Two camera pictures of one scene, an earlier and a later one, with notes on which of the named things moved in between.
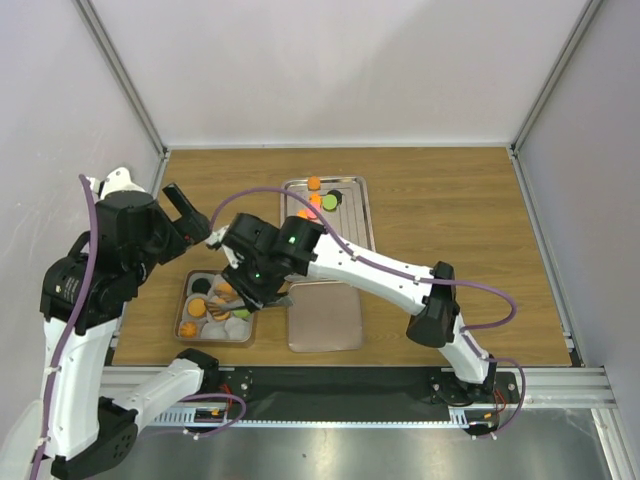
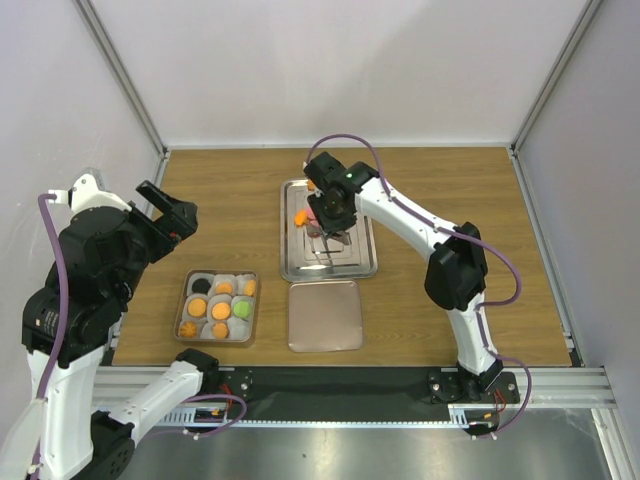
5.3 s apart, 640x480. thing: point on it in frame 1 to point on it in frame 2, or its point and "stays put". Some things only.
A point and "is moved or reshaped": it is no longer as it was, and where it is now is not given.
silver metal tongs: [219, 310] is moved or reshaped
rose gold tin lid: [324, 316] stays put
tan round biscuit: [222, 316] stays put
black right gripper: [235, 275] to [343, 224]
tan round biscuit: [196, 307] stays put
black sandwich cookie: [201, 285] stays put
